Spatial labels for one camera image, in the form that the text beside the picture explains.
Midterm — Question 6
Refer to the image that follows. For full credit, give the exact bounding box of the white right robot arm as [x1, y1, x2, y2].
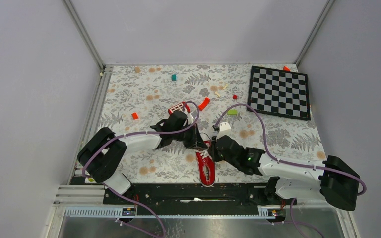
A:
[209, 135, 360, 211]

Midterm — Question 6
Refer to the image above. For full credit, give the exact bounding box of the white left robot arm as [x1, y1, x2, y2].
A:
[77, 111, 208, 204]

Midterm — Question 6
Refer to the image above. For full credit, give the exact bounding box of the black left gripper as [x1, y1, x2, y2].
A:
[173, 123, 207, 150]

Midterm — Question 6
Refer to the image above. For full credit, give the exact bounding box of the orange red curved block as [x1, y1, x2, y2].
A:
[198, 97, 210, 111]

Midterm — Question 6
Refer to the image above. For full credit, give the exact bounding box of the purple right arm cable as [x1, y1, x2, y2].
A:
[212, 103, 368, 238]

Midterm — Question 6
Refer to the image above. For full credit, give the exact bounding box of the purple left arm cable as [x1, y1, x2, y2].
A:
[81, 100, 201, 238]

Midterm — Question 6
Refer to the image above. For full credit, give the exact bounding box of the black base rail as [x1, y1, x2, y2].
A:
[103, 183, 292, 217]

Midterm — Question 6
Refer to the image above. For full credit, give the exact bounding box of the floral patterned table mat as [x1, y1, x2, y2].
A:
[97, 64, 327, 183]

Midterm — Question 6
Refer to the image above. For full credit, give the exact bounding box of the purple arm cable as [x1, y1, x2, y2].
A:
[81, 100, 201, 238]
[212, 103, 368, 238]

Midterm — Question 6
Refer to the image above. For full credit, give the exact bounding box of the green rectangular block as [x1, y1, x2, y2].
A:
[227, 109, 239, 116]

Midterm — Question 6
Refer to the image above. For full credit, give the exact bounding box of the red canvas sneaker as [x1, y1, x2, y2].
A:
[196, 149, 215, 187]

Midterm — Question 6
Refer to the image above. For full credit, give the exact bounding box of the black grey chessboard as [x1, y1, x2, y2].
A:
[247, 66, 311, 121]

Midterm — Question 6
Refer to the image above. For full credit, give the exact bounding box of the red white window brick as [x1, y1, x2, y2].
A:
[167, 102, 191, 115]

